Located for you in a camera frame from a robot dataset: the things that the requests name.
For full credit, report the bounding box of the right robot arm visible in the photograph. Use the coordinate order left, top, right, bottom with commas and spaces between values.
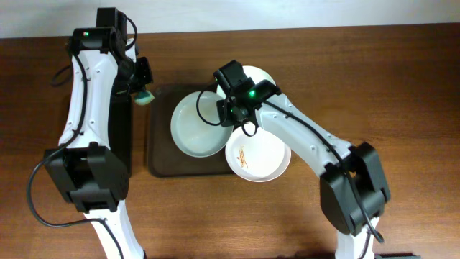
217, 78, 391, 258

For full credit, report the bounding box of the green yellow sponge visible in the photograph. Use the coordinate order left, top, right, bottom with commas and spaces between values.
134, 90, 155, 106

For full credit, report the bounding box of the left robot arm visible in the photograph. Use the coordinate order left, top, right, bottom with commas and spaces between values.
40, 25, 152, 258

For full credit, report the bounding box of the brown serving tray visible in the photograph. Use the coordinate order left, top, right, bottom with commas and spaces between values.
147, 84, 234, 178

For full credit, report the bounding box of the black plastic tray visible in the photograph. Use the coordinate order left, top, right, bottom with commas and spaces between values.
64, 91, 133, 177

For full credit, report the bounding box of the white plate top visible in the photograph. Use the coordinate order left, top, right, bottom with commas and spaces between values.
215, 65, 275, 98

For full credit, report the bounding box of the white plate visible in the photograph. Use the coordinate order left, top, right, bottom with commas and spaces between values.
170, 91, 233, 158
215, 65, 275, 98
225, 127, 292, 183

